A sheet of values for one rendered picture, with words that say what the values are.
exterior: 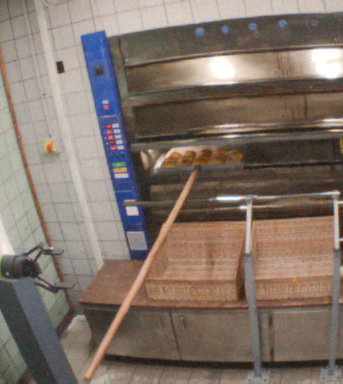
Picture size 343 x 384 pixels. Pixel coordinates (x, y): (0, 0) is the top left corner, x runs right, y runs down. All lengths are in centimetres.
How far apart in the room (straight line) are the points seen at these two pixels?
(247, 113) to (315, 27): 68
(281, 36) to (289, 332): 170
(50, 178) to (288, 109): 168
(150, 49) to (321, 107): 105
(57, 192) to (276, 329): 175
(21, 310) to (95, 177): 116
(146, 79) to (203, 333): 155
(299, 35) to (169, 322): 185
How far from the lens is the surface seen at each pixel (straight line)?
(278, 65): 280
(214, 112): 292
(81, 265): 375
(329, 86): 281
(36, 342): 274
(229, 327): 295
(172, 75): 292
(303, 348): 303
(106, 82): 303
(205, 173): 306
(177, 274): 320
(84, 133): 323
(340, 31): 278
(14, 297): 258
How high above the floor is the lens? 229
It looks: 23 degrees down
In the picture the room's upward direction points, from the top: 11 degrees counter-clockwise
